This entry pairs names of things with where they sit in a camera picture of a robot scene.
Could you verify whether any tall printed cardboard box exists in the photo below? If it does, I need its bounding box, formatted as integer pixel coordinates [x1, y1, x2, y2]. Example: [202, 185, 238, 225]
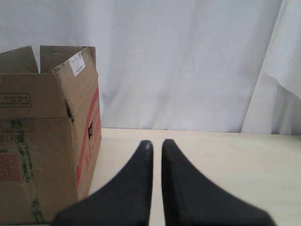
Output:
[0, 46, 101, 225]

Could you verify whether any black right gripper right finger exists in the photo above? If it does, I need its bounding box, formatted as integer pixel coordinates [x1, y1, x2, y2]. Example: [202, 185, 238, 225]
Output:
[161, 139, 276, 226]

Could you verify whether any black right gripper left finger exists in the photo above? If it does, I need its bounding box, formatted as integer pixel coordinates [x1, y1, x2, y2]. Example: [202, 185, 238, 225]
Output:
[51, 140, 153, 226]

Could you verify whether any white backdrop cloth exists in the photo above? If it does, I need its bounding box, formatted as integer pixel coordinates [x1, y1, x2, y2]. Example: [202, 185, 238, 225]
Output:
[0, 0, 301, 135]

